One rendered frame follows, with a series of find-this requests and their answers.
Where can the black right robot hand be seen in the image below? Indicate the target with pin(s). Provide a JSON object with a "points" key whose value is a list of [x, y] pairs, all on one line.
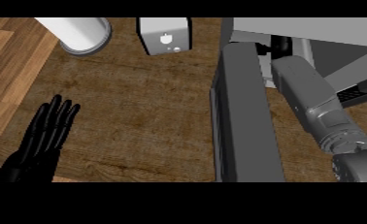
{"points": [[281, 45]]}

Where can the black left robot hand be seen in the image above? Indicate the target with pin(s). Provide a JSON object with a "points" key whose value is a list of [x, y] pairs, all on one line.
{"points": [[32, 156]]}

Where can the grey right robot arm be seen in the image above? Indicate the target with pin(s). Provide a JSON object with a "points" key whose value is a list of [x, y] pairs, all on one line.
{"points": [[311, 98]]}

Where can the grey toaster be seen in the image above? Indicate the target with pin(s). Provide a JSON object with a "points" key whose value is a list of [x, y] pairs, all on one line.
{"points": [[164, 35]]}

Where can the white cylinder on grey base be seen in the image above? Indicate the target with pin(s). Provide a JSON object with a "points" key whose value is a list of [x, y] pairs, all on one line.
{"points": [[75, 34]]}

